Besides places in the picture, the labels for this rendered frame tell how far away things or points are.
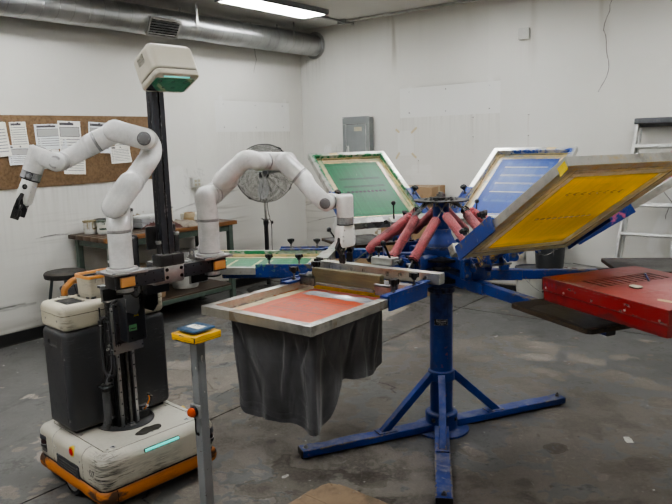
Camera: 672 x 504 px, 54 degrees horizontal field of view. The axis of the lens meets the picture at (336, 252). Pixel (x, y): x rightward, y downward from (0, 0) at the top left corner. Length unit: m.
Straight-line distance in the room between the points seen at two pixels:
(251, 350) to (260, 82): 5.59
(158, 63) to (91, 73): 3.89
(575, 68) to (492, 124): 0.96
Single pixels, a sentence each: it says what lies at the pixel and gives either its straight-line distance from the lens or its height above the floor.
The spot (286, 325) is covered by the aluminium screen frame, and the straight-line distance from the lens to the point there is 2.42.
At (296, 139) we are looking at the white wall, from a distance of 8.41.
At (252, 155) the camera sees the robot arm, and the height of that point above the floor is 1.58.
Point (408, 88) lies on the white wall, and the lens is 7.60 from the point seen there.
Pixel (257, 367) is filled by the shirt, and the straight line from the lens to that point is 2.72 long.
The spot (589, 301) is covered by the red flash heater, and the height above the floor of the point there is 1.06.
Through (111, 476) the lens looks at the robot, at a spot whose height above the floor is 0.19.
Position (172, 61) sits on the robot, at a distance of 2.79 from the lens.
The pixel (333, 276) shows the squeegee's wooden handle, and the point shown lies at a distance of 2.98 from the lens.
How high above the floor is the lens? 1.62
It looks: 9 degrees down
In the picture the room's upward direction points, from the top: 2 degrees counter-clockwise
